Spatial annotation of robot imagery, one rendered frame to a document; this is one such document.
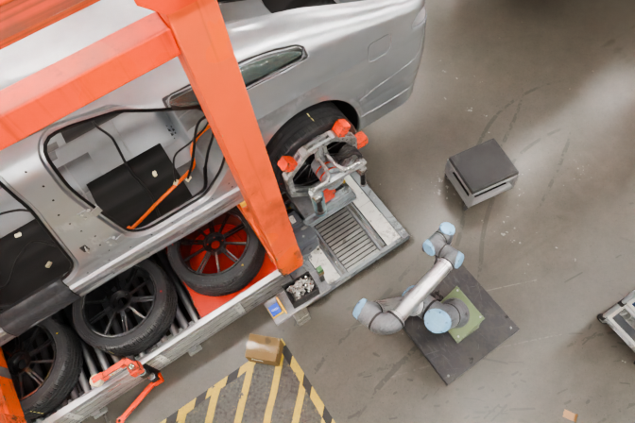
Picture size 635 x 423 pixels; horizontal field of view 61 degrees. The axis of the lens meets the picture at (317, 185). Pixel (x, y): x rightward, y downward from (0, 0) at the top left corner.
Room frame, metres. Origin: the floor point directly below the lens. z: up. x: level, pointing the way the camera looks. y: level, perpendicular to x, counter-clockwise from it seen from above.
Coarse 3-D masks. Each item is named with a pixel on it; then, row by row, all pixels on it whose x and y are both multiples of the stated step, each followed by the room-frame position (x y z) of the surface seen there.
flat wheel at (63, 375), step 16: (48, 320) 1.29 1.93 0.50; (32, 336) 1.21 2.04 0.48; (64, 336) 1.16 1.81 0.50; (16, 352) 1.12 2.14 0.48; (32, 352) 1.10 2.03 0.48; (64, 352) 1.05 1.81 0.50; (80, 352) 1.09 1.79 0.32; (16, 368) 1.03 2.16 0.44; (32, 368) 1.01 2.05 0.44; (64, 368) 0.95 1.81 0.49; (80, 368) 0.99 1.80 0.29; (48, 384) 0.87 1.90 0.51; (64, 384) 0.88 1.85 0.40; (32, 400) 0.79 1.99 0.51; (48, 400) 0.79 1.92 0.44; (32, 416) 0.73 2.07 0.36
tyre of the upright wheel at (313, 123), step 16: (304, 112) 2.06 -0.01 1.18; (320, 112) 2.05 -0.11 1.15; (336, 112) 2.08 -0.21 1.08; (288, 128) 1.97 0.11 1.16; (304, 128) 1.93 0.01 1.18; (320, 128) 1.93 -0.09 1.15; (352, 128) 2.03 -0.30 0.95; (272, 144) 1.93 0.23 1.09; (288, 144) 1.87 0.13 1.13; (272, 160) 1.85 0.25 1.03
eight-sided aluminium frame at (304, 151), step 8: (320, 136) 1.90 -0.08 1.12; (328, 136) 1.89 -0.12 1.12; (336, 136) 1.88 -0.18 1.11; (352, 136) 1.94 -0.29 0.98; (312, 144) 1.86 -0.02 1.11; (320, 144) 1.83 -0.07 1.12; (352, 144) 1.92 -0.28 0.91; (304, 152) 1.80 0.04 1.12; (312, 152) 1.81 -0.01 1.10; (296, 160) 1.81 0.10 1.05; (304, 160) 1.78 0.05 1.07; (344, 160) 1.94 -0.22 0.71; (352, 160) 1.92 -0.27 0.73; (296, 168) 1.76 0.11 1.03; (288, 176) 1.74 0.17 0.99; (288, 184) 1.73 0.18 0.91; (288, 192) 1.75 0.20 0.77; (296, 192) 1.75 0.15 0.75; (304, 192) 1.77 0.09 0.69
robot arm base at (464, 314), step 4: (448, 300) 0.91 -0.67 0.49; (452, 300) 0.90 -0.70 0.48; (456, 300) 0.89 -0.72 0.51; (460, 300) 0.89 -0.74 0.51; (452, 304) 0.87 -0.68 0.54; (456, 304) 0.86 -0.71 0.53; (460, 304) 0.86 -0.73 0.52; (464, 304) 0.86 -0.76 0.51; (456, 308) 0.84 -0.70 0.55; (460, 308) 0.84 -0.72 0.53; (464, 308) 0.83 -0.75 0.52; (460, 312) 0.81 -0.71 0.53; (464, 312) 0.81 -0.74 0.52; (468, 312) 0.81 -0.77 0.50; (460, 316) 0.78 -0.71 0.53; (464, 316) 0.79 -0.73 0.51; (468, 316) 0.79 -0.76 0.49; (460, 320) 0.77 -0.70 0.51; (464, 320) 0.77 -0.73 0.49; (468, 320) 0.77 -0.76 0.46; (460, 324) 0.75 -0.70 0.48; (464, 324) 0.75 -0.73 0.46; (456, 328) 0.75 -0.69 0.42
